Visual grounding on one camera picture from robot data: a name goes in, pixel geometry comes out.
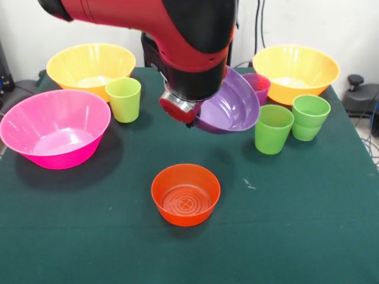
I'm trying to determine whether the grey round stand base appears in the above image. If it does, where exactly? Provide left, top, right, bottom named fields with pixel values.
left=11, top=77, right=41, bottom=96

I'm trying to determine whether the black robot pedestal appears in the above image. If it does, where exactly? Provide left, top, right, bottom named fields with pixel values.
left=227, top=17, right=240, bottom=68

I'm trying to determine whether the small red plastic bowl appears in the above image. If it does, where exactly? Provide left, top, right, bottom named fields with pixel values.
left=151, top=163, right=221, bottom=227

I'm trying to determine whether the dark green table cloth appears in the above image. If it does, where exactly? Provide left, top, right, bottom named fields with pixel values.
left=0, top=67, right=379, bottom=284

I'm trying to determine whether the purple plastic bowl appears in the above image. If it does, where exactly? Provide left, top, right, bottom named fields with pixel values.
left=195, top=65, right=261, bottom=135

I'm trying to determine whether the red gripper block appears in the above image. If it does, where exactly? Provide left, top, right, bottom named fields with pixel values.
left=159, top=96, right=204, bottom=129

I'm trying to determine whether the black equipment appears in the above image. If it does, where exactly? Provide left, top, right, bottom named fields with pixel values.
left=0, top=38, right=16, bottom=93

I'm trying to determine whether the green plastic cup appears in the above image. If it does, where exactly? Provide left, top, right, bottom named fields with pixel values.
left=255, top=104, right=295, bottom=155
left=291, top=94, right=332, bottom=142
left=105, top=77, right=142, bottom=124

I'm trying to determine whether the purple plastic cup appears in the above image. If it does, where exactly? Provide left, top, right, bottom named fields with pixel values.
left=242, top=73, right=271, bottom=107

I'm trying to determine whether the black knobbed stand base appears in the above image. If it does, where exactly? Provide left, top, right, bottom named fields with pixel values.
left=343, top=73, right=379, bottom=118

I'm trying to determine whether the large orange plastic bowl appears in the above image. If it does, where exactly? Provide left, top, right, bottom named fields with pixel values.
left=46, top=43, right=137, bottom=103
left=252, top=44, right=341, bottom=106

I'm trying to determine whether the large pink plastic bowl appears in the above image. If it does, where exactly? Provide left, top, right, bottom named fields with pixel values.
left=0, top=89, right=112, bottom=170

